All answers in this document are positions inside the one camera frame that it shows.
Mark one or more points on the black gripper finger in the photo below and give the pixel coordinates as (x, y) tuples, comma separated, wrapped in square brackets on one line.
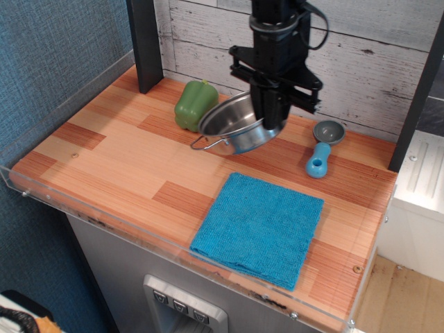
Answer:
[(257, 93), (276, 108)]

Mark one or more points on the black vertical post right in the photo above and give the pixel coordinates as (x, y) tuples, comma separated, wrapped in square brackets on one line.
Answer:
[(424, 86)]

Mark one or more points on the clear acrylic table guard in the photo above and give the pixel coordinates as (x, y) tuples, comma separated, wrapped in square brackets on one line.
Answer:
[(122, 165)]

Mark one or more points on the black vertical post left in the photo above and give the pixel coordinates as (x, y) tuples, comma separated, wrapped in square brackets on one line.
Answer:
[(146, 44)]

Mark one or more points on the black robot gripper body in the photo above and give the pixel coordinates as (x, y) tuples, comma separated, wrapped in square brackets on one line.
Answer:
[(277, 59)]

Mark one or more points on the green toy bell pepper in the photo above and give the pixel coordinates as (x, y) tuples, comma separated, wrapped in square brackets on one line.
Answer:
[(198, 97)]

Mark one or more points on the grey and blue toy spoon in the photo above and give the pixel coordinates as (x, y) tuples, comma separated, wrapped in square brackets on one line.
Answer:
[(327, 134)]

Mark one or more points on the small stainless steel pot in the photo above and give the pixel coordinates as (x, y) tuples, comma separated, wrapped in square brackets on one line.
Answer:
[(231, 128)]

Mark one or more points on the black vertical post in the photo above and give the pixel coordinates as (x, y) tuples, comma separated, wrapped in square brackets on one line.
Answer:
[(146, 44), (424, 86)]

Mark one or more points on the silver toy fridge front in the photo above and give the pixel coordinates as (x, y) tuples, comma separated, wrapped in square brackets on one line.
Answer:
[(146, 292)]

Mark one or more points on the black and orange bag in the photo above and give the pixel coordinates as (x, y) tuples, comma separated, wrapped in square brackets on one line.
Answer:
[(22, 314)]

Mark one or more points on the white toy sink unit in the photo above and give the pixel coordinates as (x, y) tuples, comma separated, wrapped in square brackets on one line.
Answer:
[(412, 234)]

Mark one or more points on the blue folded cloth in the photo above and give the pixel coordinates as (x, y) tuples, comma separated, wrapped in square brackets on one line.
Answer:
[(259, 229)]

